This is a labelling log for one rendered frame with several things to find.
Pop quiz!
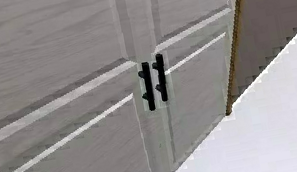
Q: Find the grey wooden room door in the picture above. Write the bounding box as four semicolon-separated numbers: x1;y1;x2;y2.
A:
134;0;277;172
0;0;166;172

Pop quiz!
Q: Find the black bar door handle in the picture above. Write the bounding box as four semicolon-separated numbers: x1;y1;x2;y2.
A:
135;61;158;113
149;52;171;104

